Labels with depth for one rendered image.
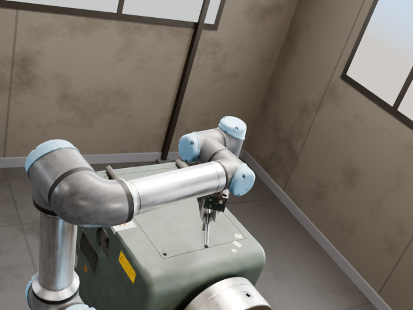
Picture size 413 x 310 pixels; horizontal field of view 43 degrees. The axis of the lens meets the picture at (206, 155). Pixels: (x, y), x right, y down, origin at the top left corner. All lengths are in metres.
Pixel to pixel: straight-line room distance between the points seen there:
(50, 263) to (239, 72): 3.36
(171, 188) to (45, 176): 0.26
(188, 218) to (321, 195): 2.46
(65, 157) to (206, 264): 0.74
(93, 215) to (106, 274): 0.79
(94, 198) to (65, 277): 0.34
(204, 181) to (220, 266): 0.58
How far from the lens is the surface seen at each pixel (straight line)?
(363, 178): 3.89
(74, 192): 1.05
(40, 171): 1.13
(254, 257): 1.82
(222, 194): 1.49
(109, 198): 1.05
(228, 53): 4.31
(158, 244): 1.71
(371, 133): 3.83
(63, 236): 1.24
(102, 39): 3.80
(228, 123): 1.39
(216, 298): 1.65
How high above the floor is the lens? 2.35
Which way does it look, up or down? 29 degrees down
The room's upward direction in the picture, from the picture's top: 18 degrees clockwise
